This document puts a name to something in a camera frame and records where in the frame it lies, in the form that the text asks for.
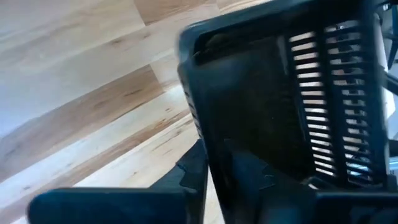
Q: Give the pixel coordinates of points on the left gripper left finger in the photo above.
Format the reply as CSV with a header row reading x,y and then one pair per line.
x,y
124,208

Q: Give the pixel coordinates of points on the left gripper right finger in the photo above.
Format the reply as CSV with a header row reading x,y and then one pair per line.
x,y
280,205

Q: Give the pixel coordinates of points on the black plastic basket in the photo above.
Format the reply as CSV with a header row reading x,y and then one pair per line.
x,y
248,109

